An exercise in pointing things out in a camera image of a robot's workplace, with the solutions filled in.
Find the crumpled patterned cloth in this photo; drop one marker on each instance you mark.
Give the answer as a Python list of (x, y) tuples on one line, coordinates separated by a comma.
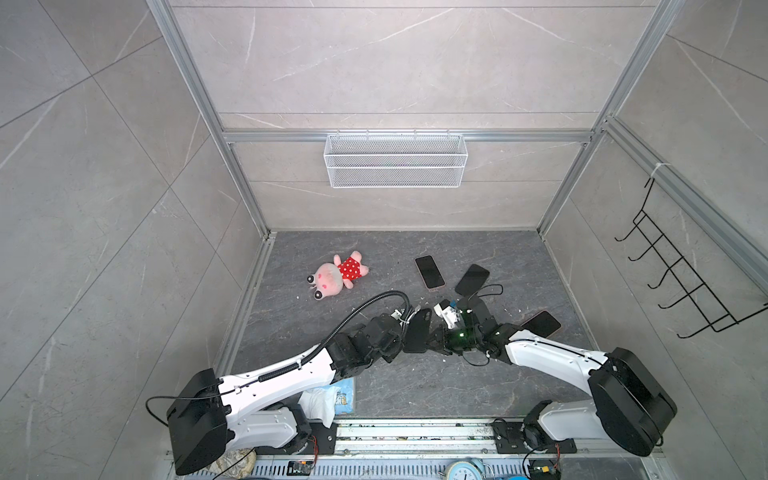
[(236, 464)]

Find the blue round clock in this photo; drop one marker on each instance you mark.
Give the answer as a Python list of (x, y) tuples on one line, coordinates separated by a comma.
[(468, 469)]

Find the black phone tilted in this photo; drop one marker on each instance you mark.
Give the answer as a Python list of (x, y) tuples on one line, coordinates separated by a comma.
[(472, 281)]

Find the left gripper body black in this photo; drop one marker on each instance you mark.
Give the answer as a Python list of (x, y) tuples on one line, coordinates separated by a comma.
[(394, 349)]

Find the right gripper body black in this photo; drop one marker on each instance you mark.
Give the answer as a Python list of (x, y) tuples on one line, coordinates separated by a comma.
[(457, 339)]

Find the blue tissue pack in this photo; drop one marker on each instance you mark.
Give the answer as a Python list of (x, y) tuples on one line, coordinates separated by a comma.
[(324, 404)]

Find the black phone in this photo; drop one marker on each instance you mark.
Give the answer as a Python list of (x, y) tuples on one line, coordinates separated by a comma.
[(472, 281), (417, 332)]

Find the white wire basket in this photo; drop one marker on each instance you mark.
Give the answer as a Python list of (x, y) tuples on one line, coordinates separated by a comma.
[(367, 160)]

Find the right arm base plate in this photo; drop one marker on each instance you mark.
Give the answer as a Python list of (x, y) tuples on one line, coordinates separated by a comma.
[(517, 437)]

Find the pink pig plush toy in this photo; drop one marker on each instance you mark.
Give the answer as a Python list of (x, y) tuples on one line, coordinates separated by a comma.
[(333, 277)]

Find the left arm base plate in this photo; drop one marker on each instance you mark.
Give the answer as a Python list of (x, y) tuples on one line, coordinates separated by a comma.
[(314, 437)]

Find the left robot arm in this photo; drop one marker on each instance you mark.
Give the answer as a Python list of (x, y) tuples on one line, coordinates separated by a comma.
[(213, 415)]

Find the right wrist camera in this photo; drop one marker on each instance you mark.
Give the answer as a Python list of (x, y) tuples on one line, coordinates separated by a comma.
[(447, 311)]

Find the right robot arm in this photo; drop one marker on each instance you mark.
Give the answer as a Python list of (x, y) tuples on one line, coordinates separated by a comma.
[(625, 403)]

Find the aluminium mounting rail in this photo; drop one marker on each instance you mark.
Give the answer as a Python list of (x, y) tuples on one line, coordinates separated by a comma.
[(420, 441)]

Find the phone near right arm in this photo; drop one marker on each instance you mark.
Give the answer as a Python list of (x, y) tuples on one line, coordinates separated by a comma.
[(543, 324)]

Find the black wire hook rack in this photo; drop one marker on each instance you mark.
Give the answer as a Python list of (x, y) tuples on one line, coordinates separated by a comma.
[(679, 269)]

